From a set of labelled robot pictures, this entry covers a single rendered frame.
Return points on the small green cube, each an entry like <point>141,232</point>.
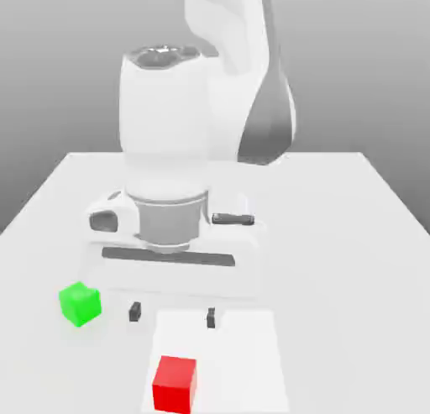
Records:
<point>80,303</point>

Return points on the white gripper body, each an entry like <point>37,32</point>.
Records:
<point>168,278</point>

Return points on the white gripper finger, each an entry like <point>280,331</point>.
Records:
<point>210,318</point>
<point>135,312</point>

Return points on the small red cube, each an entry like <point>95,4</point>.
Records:
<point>173,385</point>

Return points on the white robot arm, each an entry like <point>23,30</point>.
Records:
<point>164,118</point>

